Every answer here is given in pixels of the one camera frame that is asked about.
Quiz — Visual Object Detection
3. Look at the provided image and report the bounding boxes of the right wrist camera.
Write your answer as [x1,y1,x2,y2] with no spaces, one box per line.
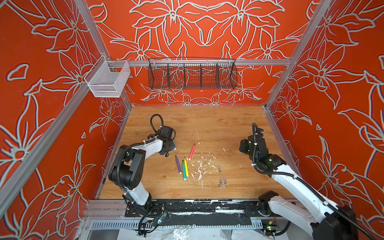
[253,126,264,138]

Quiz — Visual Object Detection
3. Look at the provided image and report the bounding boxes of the purple marker pen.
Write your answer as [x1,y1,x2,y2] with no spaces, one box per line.
[175,156,183,175]

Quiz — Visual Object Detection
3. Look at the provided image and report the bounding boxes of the pink marker pen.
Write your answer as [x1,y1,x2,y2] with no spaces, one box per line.
[188,144,196,160]

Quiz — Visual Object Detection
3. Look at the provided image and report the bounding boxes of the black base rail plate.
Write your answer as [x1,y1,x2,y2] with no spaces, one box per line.
[124,199,280,228]

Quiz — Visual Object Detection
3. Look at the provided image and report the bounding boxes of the green marker pen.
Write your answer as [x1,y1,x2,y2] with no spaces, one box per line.
[182,161,187,181]

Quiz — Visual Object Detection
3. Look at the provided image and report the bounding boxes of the black wire basket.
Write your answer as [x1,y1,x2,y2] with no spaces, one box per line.
[148,57,238,90]

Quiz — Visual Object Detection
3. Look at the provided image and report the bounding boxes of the grey cable duct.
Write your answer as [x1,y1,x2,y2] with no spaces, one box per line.
[89,219,263,230]

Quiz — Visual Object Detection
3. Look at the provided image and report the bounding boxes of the yellow marker pen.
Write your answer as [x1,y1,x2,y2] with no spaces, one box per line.
[184,157,189,177]

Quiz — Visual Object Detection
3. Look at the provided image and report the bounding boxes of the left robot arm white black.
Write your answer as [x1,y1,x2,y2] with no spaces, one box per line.
[108,114,176,215]

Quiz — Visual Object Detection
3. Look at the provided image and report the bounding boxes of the white mesh basket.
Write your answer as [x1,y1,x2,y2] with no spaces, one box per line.
[85,56,131,98]

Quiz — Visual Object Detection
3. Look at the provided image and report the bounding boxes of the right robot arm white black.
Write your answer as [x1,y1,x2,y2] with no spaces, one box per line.
[239,123,374,240]

